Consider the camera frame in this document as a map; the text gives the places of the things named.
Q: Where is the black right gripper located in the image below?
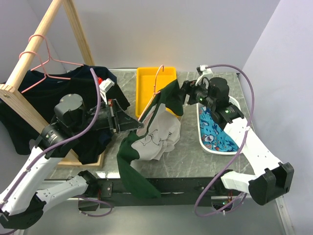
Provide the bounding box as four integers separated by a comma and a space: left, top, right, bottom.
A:
172, 77, 216, 109

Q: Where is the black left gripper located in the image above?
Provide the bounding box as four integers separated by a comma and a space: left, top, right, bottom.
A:
70, 98, 144, 133

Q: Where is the pink wire hanger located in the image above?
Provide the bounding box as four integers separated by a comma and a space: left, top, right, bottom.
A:
19, 51, 70, 94
138, 64, 164, 120
28, 34, 85, 67

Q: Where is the yellow plastic tray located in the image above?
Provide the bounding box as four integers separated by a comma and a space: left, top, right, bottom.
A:
135, 67, 177, 118

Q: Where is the green and white t shirt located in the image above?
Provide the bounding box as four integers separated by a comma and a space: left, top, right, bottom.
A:
116, 80, 183, 199

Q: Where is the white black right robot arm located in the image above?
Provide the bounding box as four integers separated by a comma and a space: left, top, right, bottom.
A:
180, 77, 294, 205

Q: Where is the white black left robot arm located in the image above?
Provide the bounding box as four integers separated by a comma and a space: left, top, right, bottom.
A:
0, 94, 143, 230

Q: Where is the dark navy t shirt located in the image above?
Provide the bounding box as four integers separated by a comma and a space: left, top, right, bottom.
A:
21, 65, 117, 85

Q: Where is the black daisy t shirt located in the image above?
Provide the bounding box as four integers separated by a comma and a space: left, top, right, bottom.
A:
0, 77, 130, 165

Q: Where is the white plastic basket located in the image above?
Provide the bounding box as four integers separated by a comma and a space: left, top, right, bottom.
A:
196, 95, 242, 155

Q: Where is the blue shark print cloth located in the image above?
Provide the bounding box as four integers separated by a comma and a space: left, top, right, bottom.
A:
198, 105, 239, 152

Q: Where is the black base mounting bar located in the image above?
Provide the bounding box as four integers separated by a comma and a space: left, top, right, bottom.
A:
67, 176, 245, 211

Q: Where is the wooden clothes rack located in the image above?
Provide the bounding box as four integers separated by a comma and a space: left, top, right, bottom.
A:
0, 0, 106, 168

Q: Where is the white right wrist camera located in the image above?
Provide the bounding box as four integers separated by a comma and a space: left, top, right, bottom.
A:
196, 65, 213, 85

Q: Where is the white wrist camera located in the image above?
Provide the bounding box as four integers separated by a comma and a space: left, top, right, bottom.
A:
98, 77, 115, 94
196, 65, 213, 85

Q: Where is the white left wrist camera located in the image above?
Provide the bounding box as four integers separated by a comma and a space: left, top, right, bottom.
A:
98, 77, 115, 94

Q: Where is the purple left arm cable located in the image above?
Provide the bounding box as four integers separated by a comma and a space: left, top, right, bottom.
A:
0, 68, 114, 235

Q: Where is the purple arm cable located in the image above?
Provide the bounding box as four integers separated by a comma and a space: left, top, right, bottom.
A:
0, 68, 114, 235
194, 64, 256, 218

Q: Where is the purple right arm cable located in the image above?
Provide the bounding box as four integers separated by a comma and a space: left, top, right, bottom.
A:
194, 64, 256, 218

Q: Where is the pink wire hanger front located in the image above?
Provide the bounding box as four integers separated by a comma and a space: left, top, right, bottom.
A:
19, 51, 70, 94

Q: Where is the aluminium rail frame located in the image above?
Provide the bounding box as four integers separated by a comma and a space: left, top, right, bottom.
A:
19, 198, 295, 235

